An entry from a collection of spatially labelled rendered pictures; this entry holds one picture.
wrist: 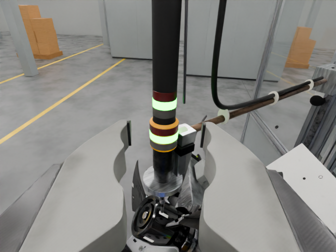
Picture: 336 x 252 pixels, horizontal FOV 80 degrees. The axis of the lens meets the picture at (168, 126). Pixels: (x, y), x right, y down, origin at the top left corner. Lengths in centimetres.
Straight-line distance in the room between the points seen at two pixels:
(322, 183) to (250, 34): 534
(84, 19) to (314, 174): 1383
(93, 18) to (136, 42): 651
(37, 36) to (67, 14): 622
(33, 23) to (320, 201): 842
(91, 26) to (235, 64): 994
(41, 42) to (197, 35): 530
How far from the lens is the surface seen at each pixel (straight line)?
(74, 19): 1441
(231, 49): 584
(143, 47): 761
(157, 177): 35
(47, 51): 848
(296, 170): 72
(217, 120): 38
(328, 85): 77
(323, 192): 67
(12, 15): 636
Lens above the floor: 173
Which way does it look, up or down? 31 degrees down
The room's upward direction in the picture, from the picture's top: 2 degrees clockwise
